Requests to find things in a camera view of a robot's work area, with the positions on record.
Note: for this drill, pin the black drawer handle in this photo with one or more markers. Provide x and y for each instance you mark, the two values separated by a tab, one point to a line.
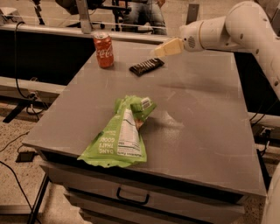
135	199

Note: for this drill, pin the metal bracket post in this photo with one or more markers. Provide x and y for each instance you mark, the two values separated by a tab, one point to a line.
85	22
192	13

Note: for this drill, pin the black power adapter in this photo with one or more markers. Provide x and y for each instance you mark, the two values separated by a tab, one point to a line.
26	156

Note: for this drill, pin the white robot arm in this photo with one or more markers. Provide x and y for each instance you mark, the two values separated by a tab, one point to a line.
246	27

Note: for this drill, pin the green rice chip bag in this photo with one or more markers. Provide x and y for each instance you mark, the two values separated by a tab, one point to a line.
120	143

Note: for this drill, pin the metal bracket post right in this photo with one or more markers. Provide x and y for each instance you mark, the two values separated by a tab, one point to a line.
192	13

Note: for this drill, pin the metal bracket post left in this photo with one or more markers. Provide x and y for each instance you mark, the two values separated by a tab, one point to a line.
85	22

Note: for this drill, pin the orange soda can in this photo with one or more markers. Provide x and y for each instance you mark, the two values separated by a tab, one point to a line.
104	49

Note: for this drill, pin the person in jeans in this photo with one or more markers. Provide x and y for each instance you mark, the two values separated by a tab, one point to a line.
143	12

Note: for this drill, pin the dark chocolate rxbar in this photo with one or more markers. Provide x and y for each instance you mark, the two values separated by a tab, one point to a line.
146	66

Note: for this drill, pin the grey drawer cabinet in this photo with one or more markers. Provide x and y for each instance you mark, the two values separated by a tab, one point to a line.
107	199

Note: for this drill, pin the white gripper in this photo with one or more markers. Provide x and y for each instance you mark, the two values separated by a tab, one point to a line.
190	38

